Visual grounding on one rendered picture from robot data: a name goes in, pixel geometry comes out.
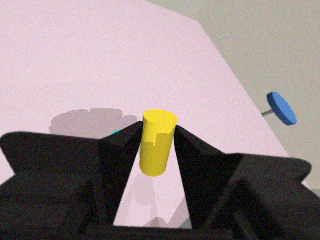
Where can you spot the yellow tall cylinder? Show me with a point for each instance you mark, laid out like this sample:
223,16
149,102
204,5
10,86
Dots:
157,136

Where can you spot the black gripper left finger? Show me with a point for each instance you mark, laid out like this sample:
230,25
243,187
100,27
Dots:
107,161

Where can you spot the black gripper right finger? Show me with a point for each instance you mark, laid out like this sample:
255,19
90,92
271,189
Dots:
209,175

